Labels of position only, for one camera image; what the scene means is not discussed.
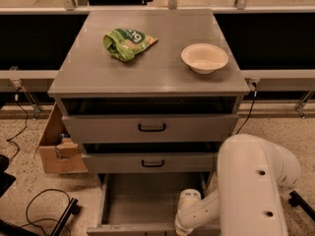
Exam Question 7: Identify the black stand leg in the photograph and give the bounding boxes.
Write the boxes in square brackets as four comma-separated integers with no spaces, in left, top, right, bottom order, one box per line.
[288,191,315,221]
[50,198,81,236]

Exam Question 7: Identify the grey top drawer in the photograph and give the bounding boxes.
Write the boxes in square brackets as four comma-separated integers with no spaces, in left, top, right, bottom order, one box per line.
[62,114,238,144]

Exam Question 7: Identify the cardboard box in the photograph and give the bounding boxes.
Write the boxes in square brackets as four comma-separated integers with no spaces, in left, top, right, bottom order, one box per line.
[37,104,87,174]

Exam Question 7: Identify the black floor cable loop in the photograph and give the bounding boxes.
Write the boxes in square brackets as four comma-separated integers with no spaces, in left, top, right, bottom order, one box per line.
[20,188,73,236]

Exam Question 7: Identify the grey bottom drawer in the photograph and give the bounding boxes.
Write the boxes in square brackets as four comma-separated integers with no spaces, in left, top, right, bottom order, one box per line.
[87,172,207,236]

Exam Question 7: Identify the black stand leg left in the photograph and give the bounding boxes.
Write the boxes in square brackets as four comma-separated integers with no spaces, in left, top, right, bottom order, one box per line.
[50,198,81,236]

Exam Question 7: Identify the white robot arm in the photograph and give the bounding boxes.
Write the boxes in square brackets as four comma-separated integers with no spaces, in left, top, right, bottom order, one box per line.
[174,134,301,236]

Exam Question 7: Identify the grey drawer cabinet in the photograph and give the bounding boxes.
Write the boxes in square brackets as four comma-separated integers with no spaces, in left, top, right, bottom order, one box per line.
[47,9,250,195]

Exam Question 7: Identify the black cable right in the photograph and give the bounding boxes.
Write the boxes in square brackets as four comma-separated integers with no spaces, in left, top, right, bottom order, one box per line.
[235,81,258,136]

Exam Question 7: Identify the black object left edge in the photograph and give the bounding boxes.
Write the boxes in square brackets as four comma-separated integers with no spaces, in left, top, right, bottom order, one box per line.
[0,154,16,198]

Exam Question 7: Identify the black stand leg right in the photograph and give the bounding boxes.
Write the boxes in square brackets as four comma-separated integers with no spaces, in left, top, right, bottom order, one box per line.
[288,191,315,221]

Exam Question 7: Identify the grey drawer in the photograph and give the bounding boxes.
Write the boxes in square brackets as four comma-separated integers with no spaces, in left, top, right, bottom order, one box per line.
[87,172,207,236]
[82,152,218,173]
[62,114,238,144]

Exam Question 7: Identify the green chip bag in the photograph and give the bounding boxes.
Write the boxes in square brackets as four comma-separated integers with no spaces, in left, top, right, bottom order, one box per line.
[102,29,158,62]

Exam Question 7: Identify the white paper bowl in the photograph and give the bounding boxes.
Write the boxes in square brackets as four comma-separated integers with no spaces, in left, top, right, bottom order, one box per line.
[181,43,228,74]

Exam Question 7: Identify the grey middle drawer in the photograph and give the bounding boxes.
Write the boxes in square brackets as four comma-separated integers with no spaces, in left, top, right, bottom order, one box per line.
[82,152,218,173]

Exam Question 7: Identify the black cable left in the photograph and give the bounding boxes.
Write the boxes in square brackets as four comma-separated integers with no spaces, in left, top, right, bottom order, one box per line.
[5,87,30,162]

